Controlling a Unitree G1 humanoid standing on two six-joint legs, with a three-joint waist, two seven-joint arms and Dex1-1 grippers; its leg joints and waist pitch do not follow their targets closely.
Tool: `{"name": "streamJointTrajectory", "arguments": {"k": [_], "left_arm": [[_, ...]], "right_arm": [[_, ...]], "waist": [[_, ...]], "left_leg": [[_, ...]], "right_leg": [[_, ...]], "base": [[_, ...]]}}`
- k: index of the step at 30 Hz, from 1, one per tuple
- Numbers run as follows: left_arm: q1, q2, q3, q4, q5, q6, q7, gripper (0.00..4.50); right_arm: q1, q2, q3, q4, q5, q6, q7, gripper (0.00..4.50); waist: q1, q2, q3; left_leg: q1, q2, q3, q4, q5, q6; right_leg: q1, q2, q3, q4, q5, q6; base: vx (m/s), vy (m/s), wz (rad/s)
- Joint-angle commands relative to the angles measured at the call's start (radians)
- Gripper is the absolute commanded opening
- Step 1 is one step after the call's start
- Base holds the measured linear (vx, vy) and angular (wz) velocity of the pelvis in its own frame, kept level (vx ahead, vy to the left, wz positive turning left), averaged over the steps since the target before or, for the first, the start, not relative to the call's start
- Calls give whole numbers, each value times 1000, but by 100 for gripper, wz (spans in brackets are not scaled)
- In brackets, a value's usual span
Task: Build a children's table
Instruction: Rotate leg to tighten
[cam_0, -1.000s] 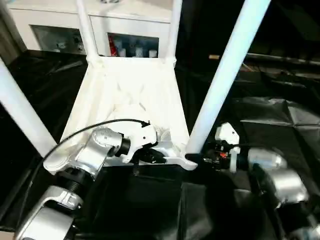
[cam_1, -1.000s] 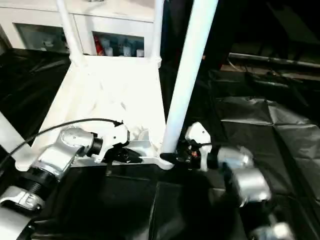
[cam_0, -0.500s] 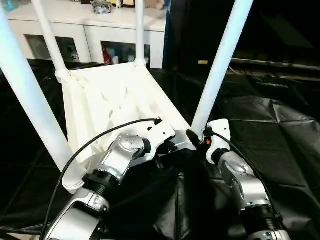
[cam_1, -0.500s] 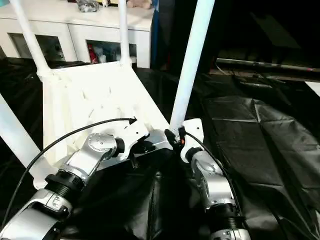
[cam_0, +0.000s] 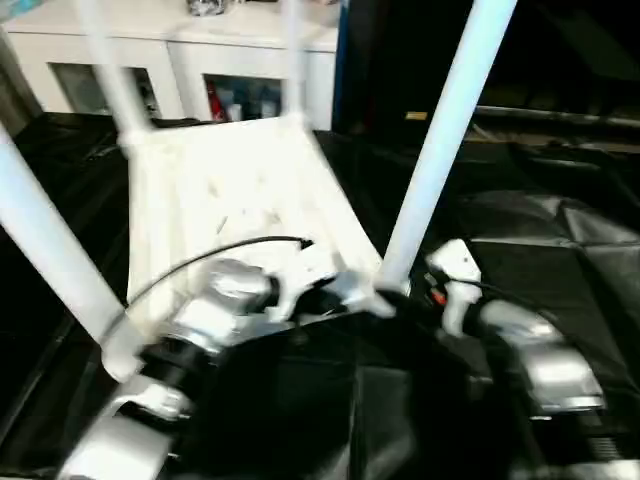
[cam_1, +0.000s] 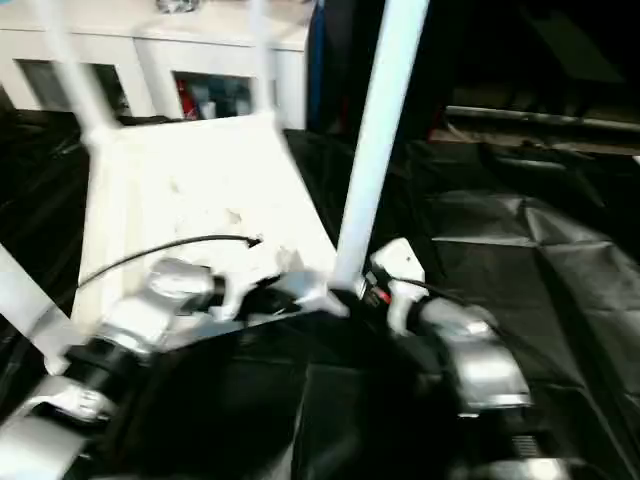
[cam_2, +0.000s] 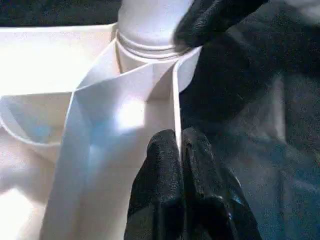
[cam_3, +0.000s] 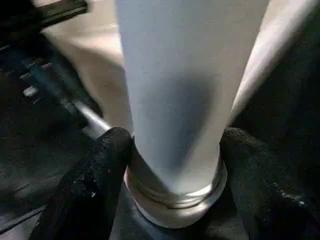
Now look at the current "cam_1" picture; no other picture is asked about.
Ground dark metal pole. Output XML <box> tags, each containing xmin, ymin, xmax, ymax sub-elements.
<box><xmin>443</xmin><ymin>105</ymin><xmax>640</xmax><ymax>127</ymax></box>

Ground white glass-door cabinet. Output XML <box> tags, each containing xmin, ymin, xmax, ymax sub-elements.
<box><xmin>0</xmin><ymin>0</ymin><xmax>310</xmax><ymax>130</ymax></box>

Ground black left camera cable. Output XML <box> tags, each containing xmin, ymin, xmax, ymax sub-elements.
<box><xmin>76</xmin><ymin>233</ymin><xmax>265</xmax><ymax>290</ymax></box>

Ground black right camera cable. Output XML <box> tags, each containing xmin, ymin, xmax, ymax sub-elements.
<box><xmin>399</xmin><ymin>278</ymin><xmax>502</xmax><ymax>332</ymax></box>

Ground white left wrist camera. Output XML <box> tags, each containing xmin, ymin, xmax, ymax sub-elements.
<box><xmin>208</xmin><ymin>238</ymin><xmax>292</xmax><ymax>322</ymax></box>

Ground white plastic table top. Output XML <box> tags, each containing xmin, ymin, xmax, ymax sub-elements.
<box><xmin>43</xmin><ymin>112</ymin><xmax>352</xmax><ymax>377</ymax></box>

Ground black mat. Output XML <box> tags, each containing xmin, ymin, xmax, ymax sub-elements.
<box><xmin>0</xmin><ymin>107</ymin><xmax>640</xmax><ymax>480</ymax></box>

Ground red bottle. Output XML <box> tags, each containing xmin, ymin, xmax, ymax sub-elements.
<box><xmin>178</xmin><ymin>79</ymin><xmax>199</xmax><ymax>120</ymax></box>

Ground black camera cable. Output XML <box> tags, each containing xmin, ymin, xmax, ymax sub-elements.
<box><xmin>76</xmin><ymin>233</ymin><xmax>265</xmax><ymax>290</ymax></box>
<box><xmin>399</xmin><ymin>278</ymin><xmax>502</xmax><ymax>332</ymax></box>

